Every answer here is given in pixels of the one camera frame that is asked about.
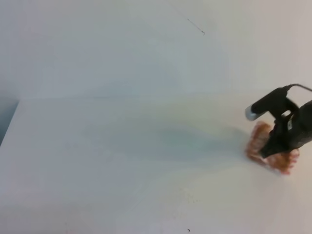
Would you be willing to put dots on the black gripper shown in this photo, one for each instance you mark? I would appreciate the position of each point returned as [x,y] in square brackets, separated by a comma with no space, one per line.
[287,134]

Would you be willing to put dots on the orange white patterned rag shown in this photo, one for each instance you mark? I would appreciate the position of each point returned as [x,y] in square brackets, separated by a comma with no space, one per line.
[281,163]

